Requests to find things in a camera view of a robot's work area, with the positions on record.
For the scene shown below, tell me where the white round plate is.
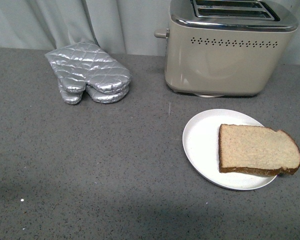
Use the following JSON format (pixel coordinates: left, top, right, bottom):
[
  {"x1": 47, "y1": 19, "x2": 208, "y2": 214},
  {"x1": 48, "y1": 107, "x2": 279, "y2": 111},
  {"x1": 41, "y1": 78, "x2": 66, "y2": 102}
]
[{"x1": 182, "y1": 109, "x2": 276, "y2": 191}]

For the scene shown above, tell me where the beige two-slot toaster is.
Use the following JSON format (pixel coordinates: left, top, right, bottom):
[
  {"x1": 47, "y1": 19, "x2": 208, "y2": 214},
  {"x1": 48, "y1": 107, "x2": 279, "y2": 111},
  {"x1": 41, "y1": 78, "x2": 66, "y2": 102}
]
[{"x1": 154, "y1": 0, "x2": 298, "y2": 97}]

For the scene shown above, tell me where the slice of brown bread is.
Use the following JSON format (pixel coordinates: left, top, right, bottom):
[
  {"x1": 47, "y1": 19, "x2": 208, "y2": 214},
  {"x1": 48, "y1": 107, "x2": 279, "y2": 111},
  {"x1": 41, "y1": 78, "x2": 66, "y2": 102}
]
[{"x1": 218, "y1": 124, "x2": 300, "y2": 176}]

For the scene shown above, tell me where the upper silver quilted oven mitt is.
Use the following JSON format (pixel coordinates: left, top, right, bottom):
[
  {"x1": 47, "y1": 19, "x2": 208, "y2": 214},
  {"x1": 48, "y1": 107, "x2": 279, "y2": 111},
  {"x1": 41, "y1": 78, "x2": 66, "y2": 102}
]
[{"x1": 45, "y1": 41, "x2": 131, "y2": 94}]

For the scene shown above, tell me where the grey curtain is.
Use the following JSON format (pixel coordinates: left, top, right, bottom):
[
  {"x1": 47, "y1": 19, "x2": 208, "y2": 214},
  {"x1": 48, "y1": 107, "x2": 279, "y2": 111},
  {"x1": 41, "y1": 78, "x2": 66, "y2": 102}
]
[{"x1": 0, "y1": 0, "x2": 300, "y2": 66}]

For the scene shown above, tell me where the silver quilted oven mitt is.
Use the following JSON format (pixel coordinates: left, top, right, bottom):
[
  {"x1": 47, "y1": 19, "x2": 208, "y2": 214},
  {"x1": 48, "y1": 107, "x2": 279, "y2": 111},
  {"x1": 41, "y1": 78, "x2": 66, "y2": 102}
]
[
  {"x1": 57, "y1": 79, "x2": 129, "y2": 105},
  {"x1": 45, "y1": 41, "x2": 131, "y2": 94}
]

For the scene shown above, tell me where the lower silver quilted oven mitt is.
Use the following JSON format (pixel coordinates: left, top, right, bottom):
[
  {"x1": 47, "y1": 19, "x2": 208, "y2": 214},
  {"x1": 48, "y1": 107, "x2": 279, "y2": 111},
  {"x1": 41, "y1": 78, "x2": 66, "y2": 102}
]
[{"x1": 57, "y1": 79, "x2": 129, "y2": 105}]

